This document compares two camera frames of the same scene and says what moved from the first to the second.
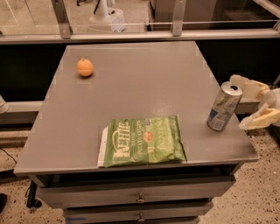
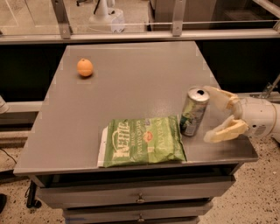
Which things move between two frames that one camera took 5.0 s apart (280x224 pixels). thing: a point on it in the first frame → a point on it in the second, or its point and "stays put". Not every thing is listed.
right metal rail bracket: [178, 10] stays put
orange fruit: [85, 66] stays put
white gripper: [273, 99] → [257, 115]
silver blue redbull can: [225, 105] → [195, 109]
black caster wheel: [31, 201] stays put
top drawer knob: [141, 199] stays put
